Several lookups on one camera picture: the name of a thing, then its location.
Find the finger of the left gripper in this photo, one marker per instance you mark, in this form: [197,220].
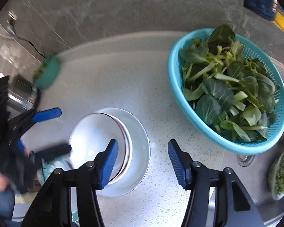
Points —
[50,153]
[29,118]

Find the teal floral plate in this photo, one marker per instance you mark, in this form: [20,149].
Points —
[46,170]

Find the stainless steel rice cooker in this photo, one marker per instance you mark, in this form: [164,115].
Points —
[22,95]

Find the light blue plastic colander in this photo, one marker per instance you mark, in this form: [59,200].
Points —
[250,50]

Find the green leafy vegetables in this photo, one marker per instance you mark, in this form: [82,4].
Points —
[232,94]

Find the teal bowl with greens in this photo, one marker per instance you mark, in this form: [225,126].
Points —
[46,73]

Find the dark blue jar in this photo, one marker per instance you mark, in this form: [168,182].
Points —
[264,8]

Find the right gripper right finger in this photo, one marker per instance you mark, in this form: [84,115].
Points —
[233,205]

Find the blue sleeve left forearm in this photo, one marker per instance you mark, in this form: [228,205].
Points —
[7,203]

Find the glass bowl of chopped greens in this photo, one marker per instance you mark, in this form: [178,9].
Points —
[276,178]

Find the large white bowl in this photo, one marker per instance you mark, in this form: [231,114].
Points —
[140,157]

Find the white bowl with red flowers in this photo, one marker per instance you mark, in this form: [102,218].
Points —
[91,136]

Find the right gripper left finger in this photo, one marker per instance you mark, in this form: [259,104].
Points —
[52,205]

